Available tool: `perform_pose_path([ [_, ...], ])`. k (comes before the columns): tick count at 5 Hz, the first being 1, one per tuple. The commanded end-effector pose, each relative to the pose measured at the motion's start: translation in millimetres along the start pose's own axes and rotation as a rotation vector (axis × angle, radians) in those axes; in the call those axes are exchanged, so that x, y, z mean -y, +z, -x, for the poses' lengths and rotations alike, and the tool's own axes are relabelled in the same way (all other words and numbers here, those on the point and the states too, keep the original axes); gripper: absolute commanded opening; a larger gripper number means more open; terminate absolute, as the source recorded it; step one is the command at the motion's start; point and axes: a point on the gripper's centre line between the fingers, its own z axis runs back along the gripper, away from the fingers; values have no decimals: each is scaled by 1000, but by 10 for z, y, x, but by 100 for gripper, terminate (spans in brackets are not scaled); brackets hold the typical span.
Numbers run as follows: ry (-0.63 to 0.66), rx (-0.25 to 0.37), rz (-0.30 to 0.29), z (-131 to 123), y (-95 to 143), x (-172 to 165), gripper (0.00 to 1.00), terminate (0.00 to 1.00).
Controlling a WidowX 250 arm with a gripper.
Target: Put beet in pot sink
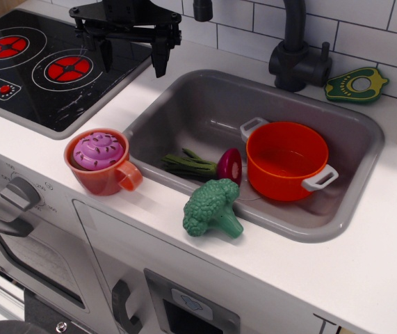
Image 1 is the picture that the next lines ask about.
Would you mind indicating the grey oven door handle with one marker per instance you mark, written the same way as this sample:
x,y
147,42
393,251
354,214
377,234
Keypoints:
x,y
16,228

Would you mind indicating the black toy faucet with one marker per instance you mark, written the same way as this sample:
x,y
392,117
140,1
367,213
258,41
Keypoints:
x,y
266,33

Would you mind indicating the pink toy cupcake swirl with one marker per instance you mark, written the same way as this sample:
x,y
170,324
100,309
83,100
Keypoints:
x,y
97,151

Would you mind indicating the grey dishwasher control panel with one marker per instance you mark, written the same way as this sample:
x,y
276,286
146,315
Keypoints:
x,y
180,310

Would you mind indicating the dark grey cabinet handle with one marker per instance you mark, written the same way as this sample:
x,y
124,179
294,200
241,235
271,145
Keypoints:
x,y
120,296

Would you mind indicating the orange toy pot grey handles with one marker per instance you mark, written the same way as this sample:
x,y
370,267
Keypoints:
x,y
286,161

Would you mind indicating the green toy broccoli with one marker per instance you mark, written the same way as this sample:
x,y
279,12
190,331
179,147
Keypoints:
x,y
211,207

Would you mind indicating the orange toy cup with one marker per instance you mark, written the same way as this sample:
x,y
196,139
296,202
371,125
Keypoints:
x,y
121,175

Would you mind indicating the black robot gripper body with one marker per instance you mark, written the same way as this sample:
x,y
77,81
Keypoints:
x,y
137,21

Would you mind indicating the green wooden avocado half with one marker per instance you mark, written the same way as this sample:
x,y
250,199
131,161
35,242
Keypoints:
x,y
361,86

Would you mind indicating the grey oven knob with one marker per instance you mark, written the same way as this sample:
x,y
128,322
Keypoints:
x,y
21,194

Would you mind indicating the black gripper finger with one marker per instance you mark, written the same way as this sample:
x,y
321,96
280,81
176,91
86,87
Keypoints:
x,y
103,54
160,54

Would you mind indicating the black toy stovetop red burners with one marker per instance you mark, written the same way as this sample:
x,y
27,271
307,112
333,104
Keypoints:
x,y
49,83

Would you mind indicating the purple toy beet green leaves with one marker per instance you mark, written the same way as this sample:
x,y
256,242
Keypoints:
x,y
229,166

